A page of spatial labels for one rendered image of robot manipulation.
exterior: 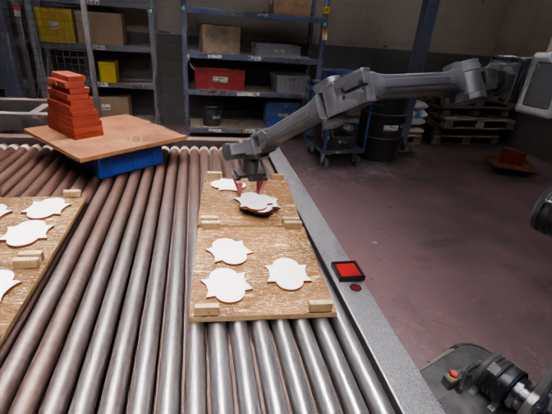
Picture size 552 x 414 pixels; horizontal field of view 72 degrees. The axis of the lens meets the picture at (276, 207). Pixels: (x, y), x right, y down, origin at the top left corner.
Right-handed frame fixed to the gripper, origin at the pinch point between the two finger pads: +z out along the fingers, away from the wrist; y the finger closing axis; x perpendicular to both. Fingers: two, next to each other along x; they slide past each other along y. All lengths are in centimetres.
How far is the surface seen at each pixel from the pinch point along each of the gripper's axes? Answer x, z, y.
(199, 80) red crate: 392, 28, 69
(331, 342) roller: -67, 5, -3
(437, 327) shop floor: -6, 97, 121
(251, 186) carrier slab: 16.0, 4.5, 7.1
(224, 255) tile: -30.0, 3.0, -17.5
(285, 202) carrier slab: -1.5, 4.1, 14.3
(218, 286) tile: -42.8, 2.8, -22.9
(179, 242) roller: -16.2, 5.8, -27.8
